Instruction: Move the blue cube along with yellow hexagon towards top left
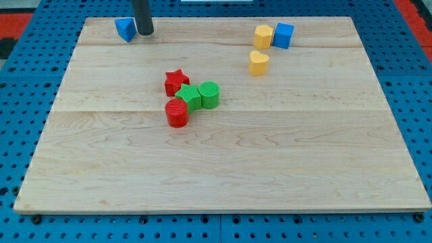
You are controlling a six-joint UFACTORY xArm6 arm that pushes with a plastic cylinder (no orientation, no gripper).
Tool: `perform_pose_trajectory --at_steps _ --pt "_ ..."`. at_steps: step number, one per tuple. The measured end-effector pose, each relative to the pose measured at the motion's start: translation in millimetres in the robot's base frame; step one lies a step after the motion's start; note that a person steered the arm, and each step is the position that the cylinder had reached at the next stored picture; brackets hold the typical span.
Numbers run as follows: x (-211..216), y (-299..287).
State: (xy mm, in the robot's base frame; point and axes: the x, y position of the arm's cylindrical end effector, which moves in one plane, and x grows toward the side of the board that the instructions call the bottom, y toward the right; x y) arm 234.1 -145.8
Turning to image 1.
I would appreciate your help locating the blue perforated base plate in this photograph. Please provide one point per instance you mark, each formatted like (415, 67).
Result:
(34, 69)

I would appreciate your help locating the light wooden board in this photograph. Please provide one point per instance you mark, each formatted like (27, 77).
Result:
(314, 134)

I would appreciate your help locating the yellow hexagon block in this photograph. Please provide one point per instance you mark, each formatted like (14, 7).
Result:
(263, 36)

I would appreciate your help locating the green cylinder block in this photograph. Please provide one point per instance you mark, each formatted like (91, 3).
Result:
(209, 92)

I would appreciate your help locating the yellow heart block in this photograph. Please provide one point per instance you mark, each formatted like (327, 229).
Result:
(258, 63)

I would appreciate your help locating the red cylinder block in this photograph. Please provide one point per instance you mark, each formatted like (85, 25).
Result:
(176, 111)

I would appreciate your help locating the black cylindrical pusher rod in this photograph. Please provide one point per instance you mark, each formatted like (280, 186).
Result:
(143, 17)

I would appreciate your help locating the blue cube block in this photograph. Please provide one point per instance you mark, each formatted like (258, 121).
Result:
(282, 35)

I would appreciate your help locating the red star block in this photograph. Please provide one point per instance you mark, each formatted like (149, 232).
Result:
(174, 80)

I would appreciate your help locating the green star block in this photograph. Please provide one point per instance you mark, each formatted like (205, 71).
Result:
(191, 96)

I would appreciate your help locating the blue triangular prism block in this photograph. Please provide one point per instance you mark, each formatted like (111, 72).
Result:
(126, 28)

